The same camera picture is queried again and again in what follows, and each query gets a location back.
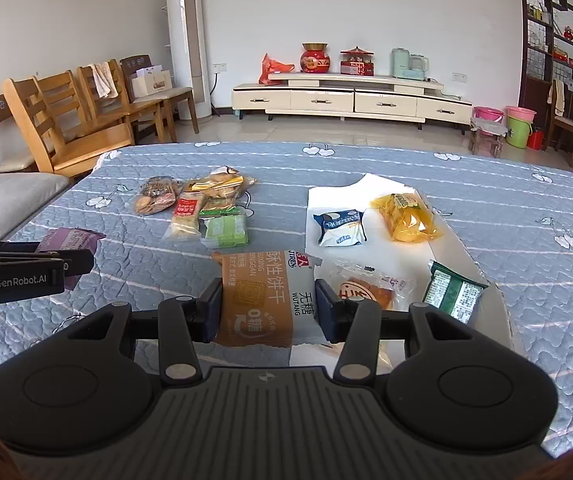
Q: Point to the red ornate gift box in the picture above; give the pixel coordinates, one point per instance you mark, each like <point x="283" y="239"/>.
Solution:
<point x="356" y="65"/>

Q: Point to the blue white snack packet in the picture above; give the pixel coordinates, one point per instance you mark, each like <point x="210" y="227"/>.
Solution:
<point x="339" y="227"/>

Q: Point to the light green snack packet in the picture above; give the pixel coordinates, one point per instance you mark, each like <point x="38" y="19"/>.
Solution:
<point x="224" y="231"/>

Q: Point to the brown cookie bag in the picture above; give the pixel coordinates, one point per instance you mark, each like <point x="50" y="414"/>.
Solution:
<point x="154" y="196"/>

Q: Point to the pink plastic bucket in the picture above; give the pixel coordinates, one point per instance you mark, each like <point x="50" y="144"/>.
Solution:
<point x="520" y="112"/>

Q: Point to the cream tv cabinet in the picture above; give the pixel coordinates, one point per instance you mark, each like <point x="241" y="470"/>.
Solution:
<point x="326" y="100"/>

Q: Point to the white towel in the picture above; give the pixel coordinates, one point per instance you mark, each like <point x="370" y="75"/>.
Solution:
<point x="104" y="82"/>

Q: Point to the white wall socket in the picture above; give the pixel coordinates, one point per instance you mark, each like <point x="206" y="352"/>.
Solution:
<point x="219" y="67"/>
<point x="459" y="76"/>

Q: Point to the blue quilted blanket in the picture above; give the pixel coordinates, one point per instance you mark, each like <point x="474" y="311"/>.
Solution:
<point x="516" y="220"/>

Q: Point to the purple snack packet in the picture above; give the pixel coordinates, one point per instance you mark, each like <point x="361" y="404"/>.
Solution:
<point x="71" y="237"/>

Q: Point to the dark brown cushioned chair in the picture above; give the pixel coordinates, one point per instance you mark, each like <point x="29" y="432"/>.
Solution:
<point x="181" y="92"/>

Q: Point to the yellow small bread bag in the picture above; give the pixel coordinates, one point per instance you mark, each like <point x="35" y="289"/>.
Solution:
<point x="221" y="185"/>

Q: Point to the white tower air conditioner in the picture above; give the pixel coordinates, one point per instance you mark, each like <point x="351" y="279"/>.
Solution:
<point x="186" y="45"/>

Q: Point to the orange biscuit packet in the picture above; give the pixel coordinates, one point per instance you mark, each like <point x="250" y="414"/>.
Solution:
<point x="261" y="305"/>

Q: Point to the white foam tray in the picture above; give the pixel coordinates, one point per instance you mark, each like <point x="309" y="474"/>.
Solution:
<point x="336" y="200"/>

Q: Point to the light wooden chair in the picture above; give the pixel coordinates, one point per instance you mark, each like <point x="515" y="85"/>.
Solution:
<point x="122" y="89"/>
<point x="96" y="147"/>
<point x="54" y="91"/>

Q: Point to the small red container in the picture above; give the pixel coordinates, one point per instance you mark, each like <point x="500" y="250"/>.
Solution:
<point x="535" y="140"/>

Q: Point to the grey sofa cushion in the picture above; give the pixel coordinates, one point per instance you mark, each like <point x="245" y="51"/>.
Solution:
<point x="6" y="205"/>

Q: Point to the small wooden stool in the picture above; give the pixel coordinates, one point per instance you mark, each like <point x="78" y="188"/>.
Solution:
<point x="486" y="140"/>

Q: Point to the green plastic bucket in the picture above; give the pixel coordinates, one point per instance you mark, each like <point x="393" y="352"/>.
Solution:
<point x="517" y="135"/>

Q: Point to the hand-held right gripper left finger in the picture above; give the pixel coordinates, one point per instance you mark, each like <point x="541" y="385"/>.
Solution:
<point x="215" y="310"/>

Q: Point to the cream cloth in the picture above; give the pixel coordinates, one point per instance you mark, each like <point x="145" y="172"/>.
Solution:
<point x="558" y="97"/>

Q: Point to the mint green kitchen appliance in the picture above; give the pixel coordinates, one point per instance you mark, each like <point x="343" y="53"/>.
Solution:
<point x="401" y="65"/>

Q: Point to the white paper gift bag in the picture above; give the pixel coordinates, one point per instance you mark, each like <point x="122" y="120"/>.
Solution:
<point x="151" y="82"/>

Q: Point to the dark green white snack packet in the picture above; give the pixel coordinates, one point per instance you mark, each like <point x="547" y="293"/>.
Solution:
<point x="454" y="292"/>

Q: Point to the red gold jar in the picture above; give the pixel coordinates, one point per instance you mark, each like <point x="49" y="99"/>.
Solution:
<point x="315" y="62"/>

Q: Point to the pink plastic basin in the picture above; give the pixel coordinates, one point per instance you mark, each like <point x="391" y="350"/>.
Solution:
<point x="488" y="114"/>

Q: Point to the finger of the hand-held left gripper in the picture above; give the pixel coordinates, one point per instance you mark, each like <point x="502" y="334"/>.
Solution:
<point x="79" y="261"/>
<point x="1" y="246"/>

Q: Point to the red plastic bag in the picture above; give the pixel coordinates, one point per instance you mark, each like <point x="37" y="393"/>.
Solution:
<point x="271" y="70"/>

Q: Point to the yellow jelly snack packet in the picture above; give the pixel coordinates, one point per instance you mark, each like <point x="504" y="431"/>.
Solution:
<point x="406" y="220"/>

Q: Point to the round bread clear packet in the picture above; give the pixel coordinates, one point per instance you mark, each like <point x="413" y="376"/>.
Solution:
<point x="366" y="290"/>

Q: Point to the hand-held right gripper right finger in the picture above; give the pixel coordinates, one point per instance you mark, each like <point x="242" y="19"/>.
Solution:
<point x="325" y="310"/>

